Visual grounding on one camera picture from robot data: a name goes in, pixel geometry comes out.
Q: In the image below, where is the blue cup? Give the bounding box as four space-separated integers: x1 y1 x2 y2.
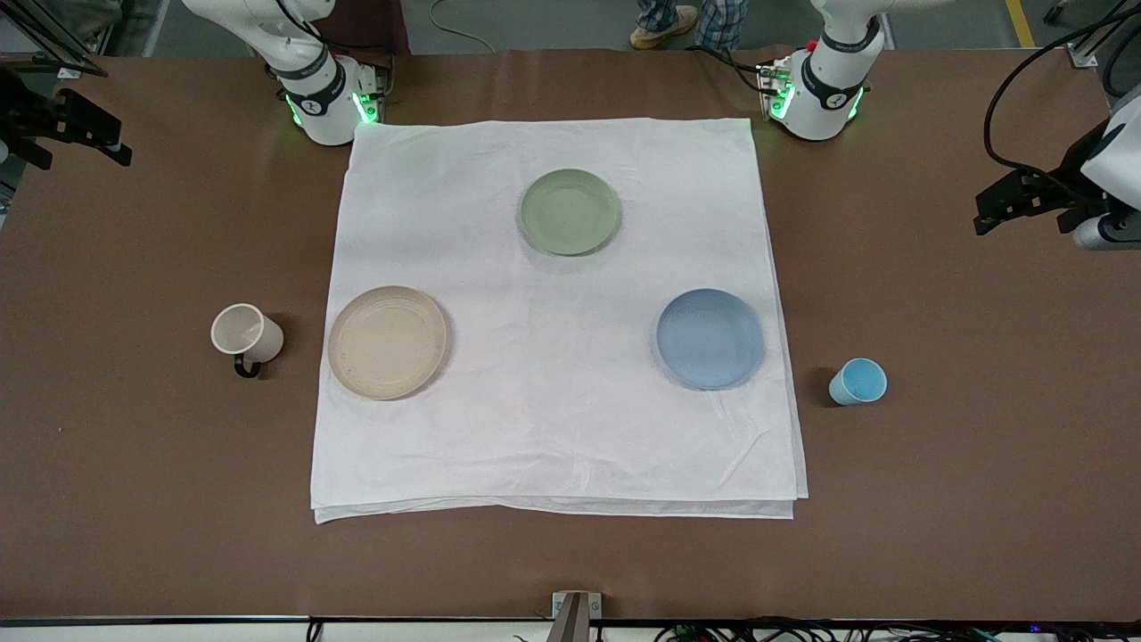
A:
828 358 889 407

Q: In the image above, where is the white mug black handle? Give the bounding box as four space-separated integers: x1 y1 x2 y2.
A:
210 303 285 379

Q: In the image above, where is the blue plate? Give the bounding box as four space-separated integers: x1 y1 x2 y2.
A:
656 288 766 391

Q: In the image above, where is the beige gray plate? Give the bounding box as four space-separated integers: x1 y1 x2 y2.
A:
327 285 448 401

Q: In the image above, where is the green plate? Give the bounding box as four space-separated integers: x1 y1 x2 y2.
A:
519 168 621 257

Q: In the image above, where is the dark maroon object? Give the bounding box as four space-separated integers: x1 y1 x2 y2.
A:
310 0 411 58

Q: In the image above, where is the tan shoe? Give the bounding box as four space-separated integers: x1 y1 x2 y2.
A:
629 4 700 51

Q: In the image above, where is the white table cloth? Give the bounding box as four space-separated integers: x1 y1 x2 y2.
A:
310 118 809 524

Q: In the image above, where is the aluminium frame profile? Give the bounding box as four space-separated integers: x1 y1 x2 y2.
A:
0 0 110 78
1065 0 1141 70

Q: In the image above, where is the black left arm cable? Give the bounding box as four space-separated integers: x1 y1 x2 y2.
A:
983 0 1141 179

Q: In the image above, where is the black base cable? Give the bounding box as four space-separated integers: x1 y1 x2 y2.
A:
688 45 769 95

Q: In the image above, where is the grey floor cable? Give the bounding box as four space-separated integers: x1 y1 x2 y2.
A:
430 0 497 54

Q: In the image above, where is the black cable bundle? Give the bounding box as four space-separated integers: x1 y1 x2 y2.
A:
655 620 1141 642

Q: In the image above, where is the metal table bracket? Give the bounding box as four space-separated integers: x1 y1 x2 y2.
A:
552 591 603 642

